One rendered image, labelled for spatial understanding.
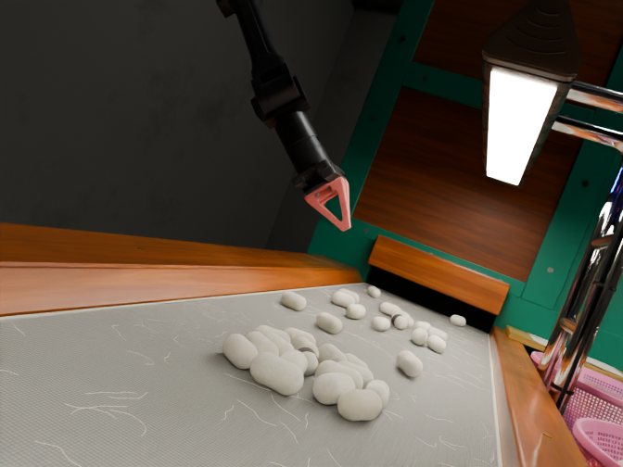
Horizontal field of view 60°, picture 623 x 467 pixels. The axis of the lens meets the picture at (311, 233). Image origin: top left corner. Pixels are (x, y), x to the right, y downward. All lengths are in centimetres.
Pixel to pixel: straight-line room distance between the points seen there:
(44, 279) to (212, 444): 18
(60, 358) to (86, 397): 4
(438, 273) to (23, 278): 94
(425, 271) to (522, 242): 22
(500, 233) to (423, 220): 17
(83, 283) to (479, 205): 100
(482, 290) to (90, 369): 97
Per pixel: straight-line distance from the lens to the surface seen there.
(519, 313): 126
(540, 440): 46
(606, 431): 64
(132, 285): 47
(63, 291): 41
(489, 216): 127
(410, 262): 121
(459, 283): 120
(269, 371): 37
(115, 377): 32
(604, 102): 74
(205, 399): 33
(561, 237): 127
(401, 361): 57
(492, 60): 52
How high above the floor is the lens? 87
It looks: 3 degrees down
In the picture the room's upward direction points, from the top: 21 degrees clockwise
